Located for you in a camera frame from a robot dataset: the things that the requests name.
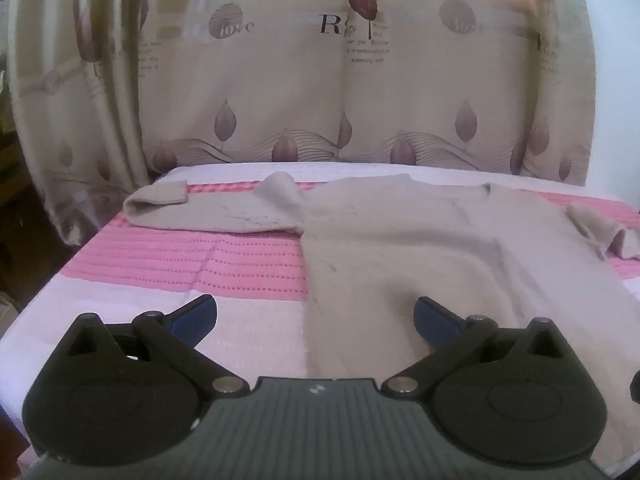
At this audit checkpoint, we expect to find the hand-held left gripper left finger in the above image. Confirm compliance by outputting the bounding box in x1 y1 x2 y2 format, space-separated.
64 294 250 401

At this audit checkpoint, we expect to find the dark wooden furniture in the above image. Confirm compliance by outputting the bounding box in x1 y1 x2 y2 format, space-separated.
0 125 51 321

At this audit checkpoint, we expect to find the beige leaf print curtain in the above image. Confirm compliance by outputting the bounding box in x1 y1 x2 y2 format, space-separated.
7 0 597 247

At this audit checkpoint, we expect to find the beige knit sweater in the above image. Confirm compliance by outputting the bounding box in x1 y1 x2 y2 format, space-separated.
122 171 640 461

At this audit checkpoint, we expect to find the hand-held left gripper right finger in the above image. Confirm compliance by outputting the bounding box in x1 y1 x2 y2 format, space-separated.
382 296 577 401

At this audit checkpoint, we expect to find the pink and white blanket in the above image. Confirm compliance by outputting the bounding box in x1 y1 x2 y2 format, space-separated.
0 162 640 480

